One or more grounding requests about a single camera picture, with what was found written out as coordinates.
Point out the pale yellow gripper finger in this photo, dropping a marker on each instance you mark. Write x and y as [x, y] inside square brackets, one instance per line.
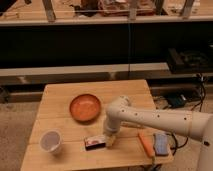
[110, 140]

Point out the black boxed eraser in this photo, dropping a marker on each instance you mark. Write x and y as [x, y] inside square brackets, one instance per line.
[95, 142]

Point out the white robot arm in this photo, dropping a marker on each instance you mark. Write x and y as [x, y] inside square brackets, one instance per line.
[192, 124]

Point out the orange wooden bowl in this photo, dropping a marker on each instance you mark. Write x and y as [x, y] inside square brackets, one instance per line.
[85, 107]

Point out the blue sponge block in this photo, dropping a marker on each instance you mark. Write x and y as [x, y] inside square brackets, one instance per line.
[160, 144]

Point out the black power adapter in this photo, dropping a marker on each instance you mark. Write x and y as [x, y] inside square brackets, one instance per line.
[175, 101]

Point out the black box on shelf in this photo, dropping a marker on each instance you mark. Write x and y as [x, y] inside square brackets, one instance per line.
[188, 62]

